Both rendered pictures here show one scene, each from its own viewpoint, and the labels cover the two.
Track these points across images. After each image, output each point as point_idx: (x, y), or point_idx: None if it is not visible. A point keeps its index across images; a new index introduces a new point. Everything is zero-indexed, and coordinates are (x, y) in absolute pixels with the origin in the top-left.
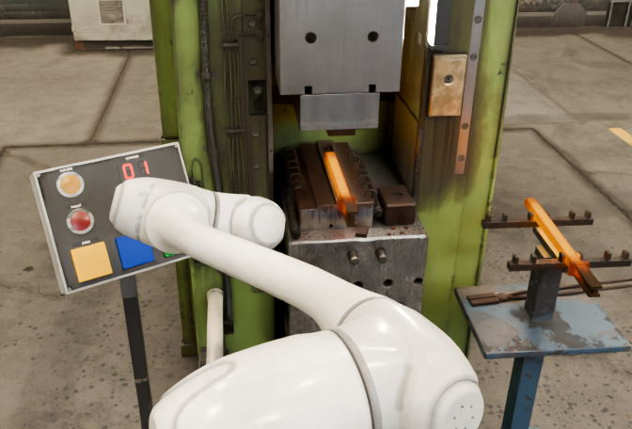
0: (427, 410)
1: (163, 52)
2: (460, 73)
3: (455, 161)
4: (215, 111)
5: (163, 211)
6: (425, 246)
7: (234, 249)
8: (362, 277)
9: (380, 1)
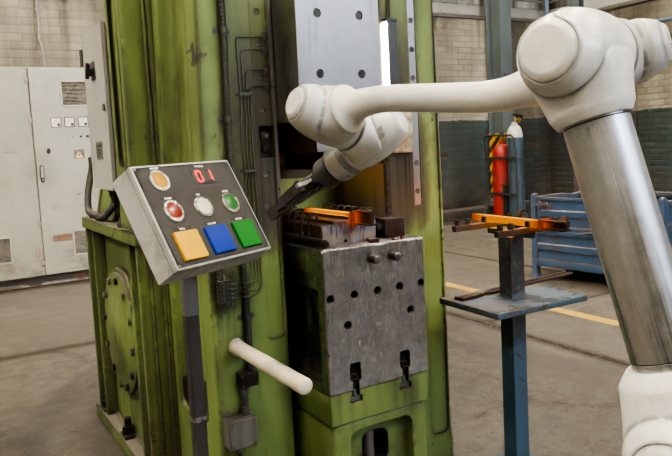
0: (657, 29)
1: (138, 146)
2: (409, 117)
3: (414, 193)
4: (234, 153)
5: (344, 92)
6: (422, 246)
7: (426, 85)
8: (380, 281)
9: (363, 47)
